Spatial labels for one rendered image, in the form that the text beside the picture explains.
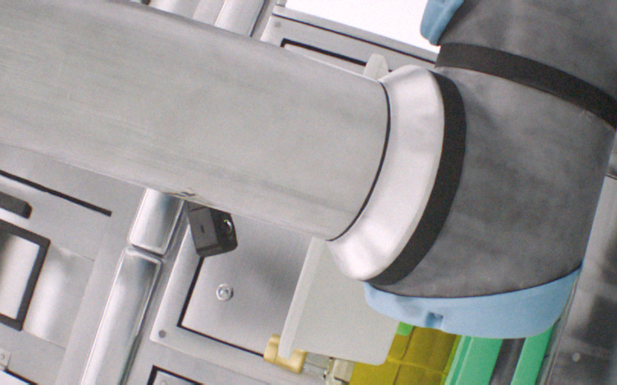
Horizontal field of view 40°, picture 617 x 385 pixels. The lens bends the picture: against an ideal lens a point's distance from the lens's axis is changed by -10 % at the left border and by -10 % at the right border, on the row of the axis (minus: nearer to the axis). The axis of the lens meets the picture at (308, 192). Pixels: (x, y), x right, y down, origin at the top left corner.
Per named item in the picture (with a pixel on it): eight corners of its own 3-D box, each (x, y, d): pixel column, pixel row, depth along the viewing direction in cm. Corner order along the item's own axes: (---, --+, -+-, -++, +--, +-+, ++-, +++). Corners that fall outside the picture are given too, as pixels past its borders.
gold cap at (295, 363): (298, 380, 99) (261, 367, 99) (308, 355, 101) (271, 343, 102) (302, 363, 96) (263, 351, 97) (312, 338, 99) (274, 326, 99)
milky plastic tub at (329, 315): (493, 90, 59) (369, 49, 60) (390, 400, 62) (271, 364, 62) (475, 96, 76) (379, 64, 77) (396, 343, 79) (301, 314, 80)
